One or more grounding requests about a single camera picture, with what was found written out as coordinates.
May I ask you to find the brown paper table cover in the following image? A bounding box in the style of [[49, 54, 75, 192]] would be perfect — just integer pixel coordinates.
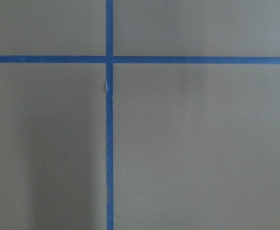
[[0, 0, 280, 230]]

